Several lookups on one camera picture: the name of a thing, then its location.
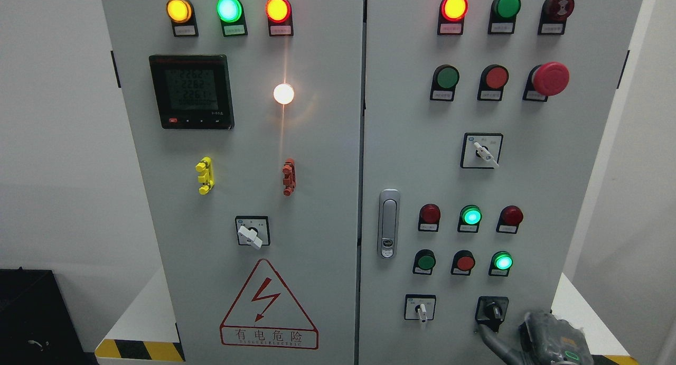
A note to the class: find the black box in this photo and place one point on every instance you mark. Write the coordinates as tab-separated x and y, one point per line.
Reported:
35	324

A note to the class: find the red emergency stop button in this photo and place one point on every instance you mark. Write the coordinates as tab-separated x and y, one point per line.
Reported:
548	79

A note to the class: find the grey electrical cabinet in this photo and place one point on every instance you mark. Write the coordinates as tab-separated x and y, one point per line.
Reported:
361	121

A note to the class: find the white selector switch lower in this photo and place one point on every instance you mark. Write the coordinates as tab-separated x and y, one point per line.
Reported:
419	308

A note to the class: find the red electrical danger sticker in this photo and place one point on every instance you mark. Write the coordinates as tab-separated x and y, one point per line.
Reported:
266	313

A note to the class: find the red-orange indicator light left door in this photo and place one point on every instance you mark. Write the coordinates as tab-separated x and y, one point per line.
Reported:
280	20

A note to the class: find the dark red indicator light left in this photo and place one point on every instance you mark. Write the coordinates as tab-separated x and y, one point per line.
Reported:
429	218

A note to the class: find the red push button lower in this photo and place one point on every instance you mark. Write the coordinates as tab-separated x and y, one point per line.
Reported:
463	263

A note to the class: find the red terminal connector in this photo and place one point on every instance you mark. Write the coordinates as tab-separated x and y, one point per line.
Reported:
289	179

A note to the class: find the green lit indicator light middle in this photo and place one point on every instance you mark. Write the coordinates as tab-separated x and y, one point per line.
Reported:
469	219

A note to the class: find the white platform with hazard stripes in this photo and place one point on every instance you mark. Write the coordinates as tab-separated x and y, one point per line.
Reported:
150	318

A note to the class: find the black rotary knob switch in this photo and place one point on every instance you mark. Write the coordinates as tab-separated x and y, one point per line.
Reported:
490	311

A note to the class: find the silver door latch handle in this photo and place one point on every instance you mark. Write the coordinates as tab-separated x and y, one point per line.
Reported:
388	222

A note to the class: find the dark red indicator light right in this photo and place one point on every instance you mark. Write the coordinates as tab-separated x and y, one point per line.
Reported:
510	219

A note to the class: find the red push button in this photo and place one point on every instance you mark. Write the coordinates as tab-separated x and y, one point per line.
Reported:
492	83
463	263

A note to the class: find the white selector switch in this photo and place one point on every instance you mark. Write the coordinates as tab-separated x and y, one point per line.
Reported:
481	150
419	308

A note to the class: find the green push button upper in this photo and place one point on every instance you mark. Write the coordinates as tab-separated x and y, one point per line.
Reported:
444	82

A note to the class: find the black digital power meter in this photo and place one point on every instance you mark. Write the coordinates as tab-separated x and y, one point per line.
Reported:
192	91

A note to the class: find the yellow terminal connector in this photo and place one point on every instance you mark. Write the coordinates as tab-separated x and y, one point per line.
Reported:
205	175

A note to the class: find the green lit button lower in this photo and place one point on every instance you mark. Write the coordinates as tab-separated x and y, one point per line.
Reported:
500	264

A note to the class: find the green lit indicator light top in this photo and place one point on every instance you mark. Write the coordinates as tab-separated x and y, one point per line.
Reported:
232	18

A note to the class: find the green lit indicator light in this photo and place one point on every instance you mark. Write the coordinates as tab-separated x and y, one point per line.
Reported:
232	18
469	219

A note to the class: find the green unlit indicator light top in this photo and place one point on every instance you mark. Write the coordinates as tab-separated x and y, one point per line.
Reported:
503	16

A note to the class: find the white lit indicator light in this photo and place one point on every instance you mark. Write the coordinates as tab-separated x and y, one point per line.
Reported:
283	93

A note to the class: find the red black buzzer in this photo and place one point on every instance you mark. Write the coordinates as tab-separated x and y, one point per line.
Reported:
554	15

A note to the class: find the green push button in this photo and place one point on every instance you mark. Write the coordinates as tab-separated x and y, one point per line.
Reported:
424	262
444	82

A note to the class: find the white selector switch upper right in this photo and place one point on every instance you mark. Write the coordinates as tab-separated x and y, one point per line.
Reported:
481	150

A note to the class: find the red push button upper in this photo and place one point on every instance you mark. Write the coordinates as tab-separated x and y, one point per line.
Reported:
492	83

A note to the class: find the dark red indicator light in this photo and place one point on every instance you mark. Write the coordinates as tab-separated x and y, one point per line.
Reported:
429	218
510	219

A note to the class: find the red lit indicator light right door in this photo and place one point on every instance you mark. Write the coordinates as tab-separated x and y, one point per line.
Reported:
451	17

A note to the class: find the green push button lower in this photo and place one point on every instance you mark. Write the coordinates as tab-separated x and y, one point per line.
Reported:
424	262

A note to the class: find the yellow indicator light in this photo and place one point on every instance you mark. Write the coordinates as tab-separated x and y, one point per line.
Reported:
183	19

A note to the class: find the white selector switch left door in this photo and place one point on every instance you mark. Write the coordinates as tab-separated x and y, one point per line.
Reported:
252	231

